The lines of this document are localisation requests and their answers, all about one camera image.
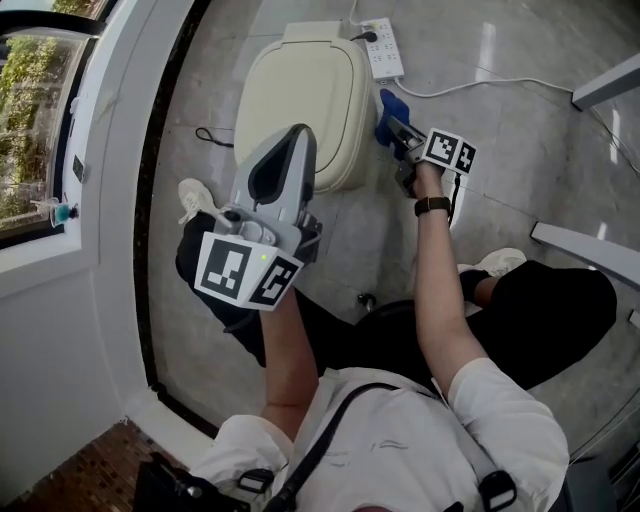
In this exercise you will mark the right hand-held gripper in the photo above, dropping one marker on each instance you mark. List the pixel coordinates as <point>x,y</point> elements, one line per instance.
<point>445,147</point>

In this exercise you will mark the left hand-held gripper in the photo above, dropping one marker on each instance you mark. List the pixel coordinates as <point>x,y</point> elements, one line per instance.
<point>225,270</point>

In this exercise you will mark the blue cloth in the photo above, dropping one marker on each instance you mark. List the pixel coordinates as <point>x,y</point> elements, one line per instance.
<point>392,107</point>

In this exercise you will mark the beige plastic trash bin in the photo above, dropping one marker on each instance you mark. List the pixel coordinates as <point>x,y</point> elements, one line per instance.
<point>305,110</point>

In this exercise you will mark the person's left forearm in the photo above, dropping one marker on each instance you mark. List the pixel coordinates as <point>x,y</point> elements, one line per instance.
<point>290,360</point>

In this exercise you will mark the person's right forearm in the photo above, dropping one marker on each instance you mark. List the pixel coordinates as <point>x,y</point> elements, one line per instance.
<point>445,310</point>

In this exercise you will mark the person's right hand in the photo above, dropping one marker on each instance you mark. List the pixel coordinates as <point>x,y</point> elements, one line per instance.
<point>432,182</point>

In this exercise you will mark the white power strip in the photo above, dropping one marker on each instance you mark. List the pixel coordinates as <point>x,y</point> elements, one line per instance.
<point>385,55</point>

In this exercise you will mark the dark wristwatch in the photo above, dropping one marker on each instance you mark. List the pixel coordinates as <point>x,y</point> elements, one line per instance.
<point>432,206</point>

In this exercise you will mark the person's left white shoe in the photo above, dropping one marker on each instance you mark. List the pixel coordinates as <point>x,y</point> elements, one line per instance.
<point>195,197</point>

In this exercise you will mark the person's white shoe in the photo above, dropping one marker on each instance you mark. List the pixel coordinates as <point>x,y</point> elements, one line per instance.
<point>195,197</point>
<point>500,260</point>

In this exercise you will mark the white curved window ledge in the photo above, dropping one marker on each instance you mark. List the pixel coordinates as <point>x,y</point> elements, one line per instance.
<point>125,175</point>

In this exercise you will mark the person's right white shoe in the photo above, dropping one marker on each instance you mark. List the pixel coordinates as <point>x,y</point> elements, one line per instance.
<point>500,260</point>

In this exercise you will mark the black stool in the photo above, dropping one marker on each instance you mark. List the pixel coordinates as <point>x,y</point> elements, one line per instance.
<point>390,320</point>

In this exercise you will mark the grey smartphone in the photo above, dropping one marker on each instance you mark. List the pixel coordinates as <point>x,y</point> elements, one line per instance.
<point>79,167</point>

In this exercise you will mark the white table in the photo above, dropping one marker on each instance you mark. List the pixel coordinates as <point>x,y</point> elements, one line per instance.
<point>585,250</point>

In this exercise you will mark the teal bottle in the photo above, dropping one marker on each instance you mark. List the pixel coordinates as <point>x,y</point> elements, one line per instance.
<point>62,214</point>

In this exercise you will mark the person's black trousers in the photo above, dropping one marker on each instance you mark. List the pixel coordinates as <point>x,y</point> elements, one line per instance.
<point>550,320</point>

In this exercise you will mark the person's white shirt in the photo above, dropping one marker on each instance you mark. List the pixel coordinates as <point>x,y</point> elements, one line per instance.
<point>400,450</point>

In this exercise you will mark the black chest-mounted device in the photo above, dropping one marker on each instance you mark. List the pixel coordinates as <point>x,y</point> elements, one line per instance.
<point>165,490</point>

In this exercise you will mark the black window frame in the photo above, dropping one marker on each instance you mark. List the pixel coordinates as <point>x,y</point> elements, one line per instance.
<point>50,22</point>

